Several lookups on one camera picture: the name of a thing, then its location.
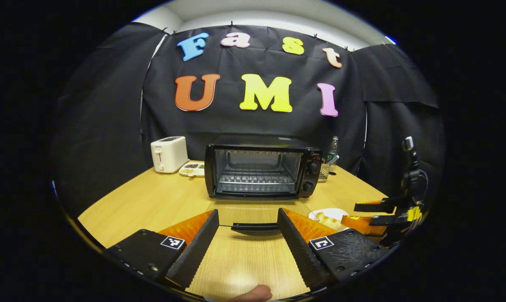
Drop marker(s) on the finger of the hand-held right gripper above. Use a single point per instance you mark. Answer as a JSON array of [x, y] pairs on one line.
[[361, 224], [374, 207]]

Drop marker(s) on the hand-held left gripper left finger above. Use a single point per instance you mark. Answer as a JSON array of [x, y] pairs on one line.
[[194, 256]]

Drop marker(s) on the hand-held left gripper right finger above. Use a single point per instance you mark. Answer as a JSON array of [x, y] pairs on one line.
[[301, 251]]

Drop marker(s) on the golden croissant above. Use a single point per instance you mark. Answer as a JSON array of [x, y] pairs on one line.
[[328, 220]]

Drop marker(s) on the black electric oven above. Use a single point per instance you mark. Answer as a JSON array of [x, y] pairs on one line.
[[313, 167]]

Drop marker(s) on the metal oven rack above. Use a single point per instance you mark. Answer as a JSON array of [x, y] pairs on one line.
[[257, 180]]

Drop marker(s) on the white plate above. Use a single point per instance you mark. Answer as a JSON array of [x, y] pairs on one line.
[[334, 213]]

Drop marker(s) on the metal mesh holder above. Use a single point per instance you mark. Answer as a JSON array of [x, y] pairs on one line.
[[325, 170]]

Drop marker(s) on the clear plastic water bottle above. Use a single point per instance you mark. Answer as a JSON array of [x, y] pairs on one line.
[[333, 147]]

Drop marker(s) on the divided snack tray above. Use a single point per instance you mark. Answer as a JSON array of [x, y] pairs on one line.
[[193, 169]]

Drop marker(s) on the white toaster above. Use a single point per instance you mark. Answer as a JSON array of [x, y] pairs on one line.
[[169, 154]]

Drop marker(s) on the black backdrop cloth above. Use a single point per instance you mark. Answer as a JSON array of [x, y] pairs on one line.
[[227, 126]]

